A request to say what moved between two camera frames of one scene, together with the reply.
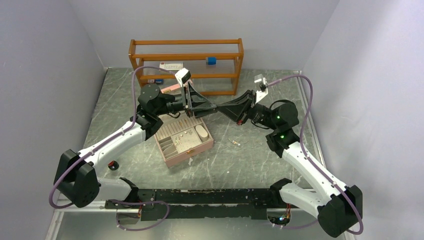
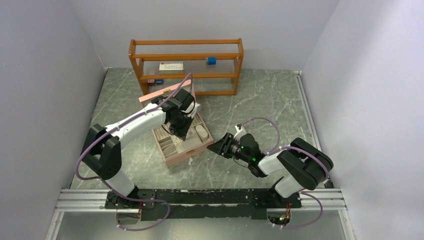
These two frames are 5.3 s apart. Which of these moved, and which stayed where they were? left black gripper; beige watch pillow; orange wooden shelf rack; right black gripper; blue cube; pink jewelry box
Moved: left black gripper; right black gripper
Stayed: orange wooden shelf rack; blue cube; beige watch pillow; pink jewelry box
